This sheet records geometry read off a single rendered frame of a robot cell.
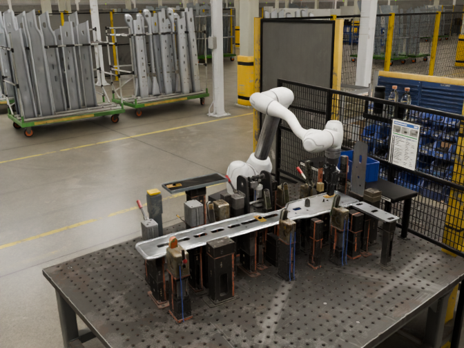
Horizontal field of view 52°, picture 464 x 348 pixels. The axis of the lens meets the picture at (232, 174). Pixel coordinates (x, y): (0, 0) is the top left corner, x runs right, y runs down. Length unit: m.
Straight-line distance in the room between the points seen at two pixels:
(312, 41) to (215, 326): 3.51
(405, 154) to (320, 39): 2.25
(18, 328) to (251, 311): 1.94
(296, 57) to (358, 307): 3.37
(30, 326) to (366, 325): 2.38
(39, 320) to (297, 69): 3.50
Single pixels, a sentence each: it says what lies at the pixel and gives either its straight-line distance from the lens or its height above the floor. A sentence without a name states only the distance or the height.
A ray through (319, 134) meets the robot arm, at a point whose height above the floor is 1.47.
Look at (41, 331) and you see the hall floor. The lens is 3.75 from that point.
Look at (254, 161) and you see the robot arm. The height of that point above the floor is 1.08.
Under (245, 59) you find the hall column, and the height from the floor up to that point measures 1.04.
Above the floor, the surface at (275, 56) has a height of 1.58.
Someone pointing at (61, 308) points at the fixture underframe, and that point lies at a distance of 3.06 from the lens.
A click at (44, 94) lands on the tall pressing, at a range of 9.18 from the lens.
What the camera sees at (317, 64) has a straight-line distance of 5.15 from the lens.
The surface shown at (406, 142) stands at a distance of 3.15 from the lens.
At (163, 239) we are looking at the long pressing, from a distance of 2.50.
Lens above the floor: 2.13
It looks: 19 degrees down
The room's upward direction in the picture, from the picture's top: 1 degrees counter-clockwise
